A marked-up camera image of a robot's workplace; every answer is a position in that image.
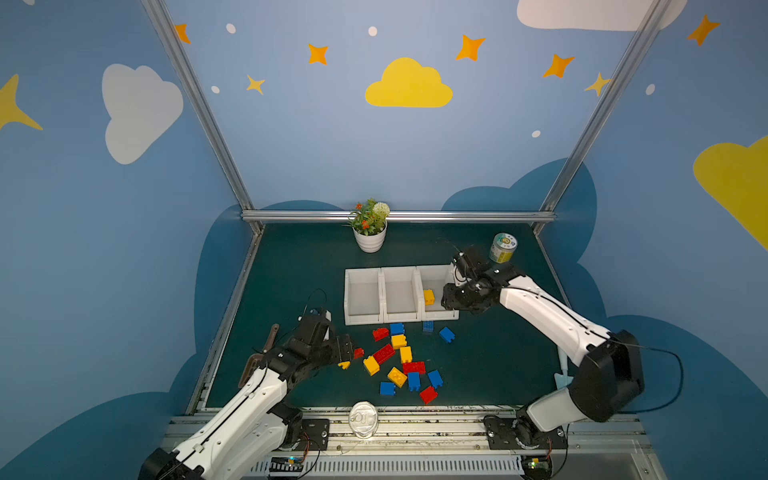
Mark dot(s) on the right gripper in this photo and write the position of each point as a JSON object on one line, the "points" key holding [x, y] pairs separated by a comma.
{"points": [[454, 297]]}

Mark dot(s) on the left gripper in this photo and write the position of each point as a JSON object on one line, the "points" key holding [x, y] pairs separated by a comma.
{"points": [[338, 349]]}

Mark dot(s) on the yellow lego brick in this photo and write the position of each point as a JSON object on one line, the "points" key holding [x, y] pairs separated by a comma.
{"points": [[429, 297]]}

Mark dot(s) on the blue lego brick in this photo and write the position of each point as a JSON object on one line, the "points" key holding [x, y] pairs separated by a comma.
{"points": [[447, 335]]}

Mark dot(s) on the long red lego brick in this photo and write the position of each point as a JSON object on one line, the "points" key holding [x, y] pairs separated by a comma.
{"points": [[384, 354]]}

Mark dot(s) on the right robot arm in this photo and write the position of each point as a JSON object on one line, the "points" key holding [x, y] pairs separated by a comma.
{"points": [[609, 366]]}

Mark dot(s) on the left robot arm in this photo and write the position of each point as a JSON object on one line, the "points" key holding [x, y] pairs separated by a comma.
{"points": [[257, 420]]}

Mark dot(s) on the green yellow tin can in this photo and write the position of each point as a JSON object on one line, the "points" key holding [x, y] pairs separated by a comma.
{"points": [[502, 248]]}

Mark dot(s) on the white right bin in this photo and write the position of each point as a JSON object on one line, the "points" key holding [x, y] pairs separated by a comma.
{"points": [[434, 278]]}

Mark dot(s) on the brown litter scoop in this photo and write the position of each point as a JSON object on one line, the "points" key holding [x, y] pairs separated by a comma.
{"points": [[255, 359]]}

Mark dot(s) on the white left bin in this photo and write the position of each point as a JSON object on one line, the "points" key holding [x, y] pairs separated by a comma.
{"points": [[362, 304]]}

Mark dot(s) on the blue lego bottom left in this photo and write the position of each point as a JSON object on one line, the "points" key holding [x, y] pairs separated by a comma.
{"points": [[387, 389]]}

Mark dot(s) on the blue lego bottom middle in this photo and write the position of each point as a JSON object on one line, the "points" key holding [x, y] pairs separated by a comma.
{"points": [[414, 382]]}

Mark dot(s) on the red lego bottom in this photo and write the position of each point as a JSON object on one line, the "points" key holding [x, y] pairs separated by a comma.
{"points": [[428, 395]]}

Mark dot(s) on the potted plant white pot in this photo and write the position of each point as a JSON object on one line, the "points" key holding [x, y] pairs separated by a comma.
{"points": [[369, 221]]}

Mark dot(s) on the left circuit board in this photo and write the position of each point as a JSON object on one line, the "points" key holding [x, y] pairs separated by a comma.
{"points": [[286, 466]]}

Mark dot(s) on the circuit board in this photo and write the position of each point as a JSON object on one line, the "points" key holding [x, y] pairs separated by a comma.
{"points": [[286, 466], [536, 468]]}

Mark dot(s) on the light blue spatula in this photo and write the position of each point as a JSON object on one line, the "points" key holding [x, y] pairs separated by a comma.
{"points": [[562, 378]]}

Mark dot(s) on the right circuit board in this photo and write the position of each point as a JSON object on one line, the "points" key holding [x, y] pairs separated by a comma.
{"points": [[536, 468]]}

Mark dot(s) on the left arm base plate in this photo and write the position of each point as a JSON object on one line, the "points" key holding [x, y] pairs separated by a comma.
{"points": [[309, 434]]}

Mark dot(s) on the aluminium rail frame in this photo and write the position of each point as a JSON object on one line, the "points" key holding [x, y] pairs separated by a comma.
{"points": [[449, 442]]}

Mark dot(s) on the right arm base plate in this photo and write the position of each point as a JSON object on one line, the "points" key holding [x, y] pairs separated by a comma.
{"points": [[506, 433]]}

